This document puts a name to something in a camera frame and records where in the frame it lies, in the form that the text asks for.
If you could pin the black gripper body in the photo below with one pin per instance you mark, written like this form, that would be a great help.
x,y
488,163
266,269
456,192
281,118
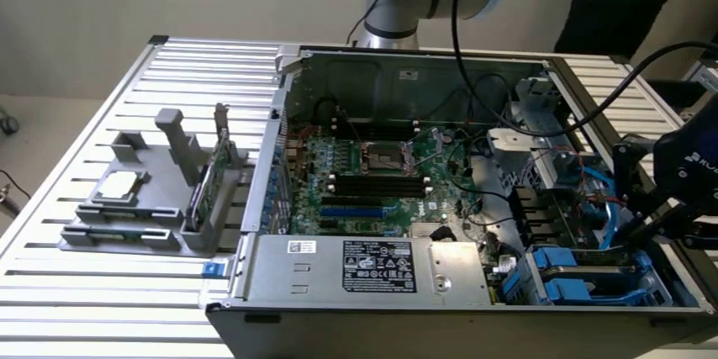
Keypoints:
x,y
688,157

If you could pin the hard disk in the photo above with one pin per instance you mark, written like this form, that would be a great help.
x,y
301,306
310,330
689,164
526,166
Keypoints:
x,y
600,259

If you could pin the disk bay with blue carriers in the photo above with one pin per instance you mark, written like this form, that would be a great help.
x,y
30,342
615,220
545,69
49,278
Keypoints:
x,y
561,279

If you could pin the grey background equipment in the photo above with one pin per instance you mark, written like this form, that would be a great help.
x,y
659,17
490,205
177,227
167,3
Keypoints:
x,y
704,77

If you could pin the silver optical drive cage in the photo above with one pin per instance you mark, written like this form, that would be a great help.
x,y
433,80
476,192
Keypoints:
x,y
538,98

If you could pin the silver chipset heat sink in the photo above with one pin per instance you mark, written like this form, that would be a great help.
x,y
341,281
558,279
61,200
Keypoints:
x,y
428,230

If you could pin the person in green shirt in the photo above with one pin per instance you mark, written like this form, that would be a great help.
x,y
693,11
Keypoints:
x,y
612,6

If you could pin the CPU socket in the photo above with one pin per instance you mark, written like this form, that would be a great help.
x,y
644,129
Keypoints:
x,y
388,159

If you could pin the black RAM slots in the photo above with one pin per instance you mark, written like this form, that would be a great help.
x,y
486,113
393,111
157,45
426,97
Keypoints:
x,y
388,128
378,184

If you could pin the black expansion slot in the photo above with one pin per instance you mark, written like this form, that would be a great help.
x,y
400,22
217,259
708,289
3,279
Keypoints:
x,y
370,201

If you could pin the blue expansion slot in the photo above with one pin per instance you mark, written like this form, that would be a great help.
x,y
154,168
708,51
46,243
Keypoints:
x,y
350,212

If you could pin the green motherboard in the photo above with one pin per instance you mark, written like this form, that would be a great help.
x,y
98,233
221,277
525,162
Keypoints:
x,y
337,157

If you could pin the open black PC case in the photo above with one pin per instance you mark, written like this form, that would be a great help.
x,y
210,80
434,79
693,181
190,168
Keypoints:
x,y
393,329

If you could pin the silver power supply unit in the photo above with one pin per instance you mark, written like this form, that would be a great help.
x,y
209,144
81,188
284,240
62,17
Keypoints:
x,y
314,266

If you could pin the green graphics card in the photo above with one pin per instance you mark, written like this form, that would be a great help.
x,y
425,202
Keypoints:
x,y
215,174

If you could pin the small blue clip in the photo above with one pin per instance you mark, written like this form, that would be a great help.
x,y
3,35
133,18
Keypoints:
x,y
213,269

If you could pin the grey parts rack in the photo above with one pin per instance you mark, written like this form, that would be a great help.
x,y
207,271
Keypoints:
x,y
163,191

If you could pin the silver CPU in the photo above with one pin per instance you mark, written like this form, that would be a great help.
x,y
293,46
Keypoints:
x,y
121,186

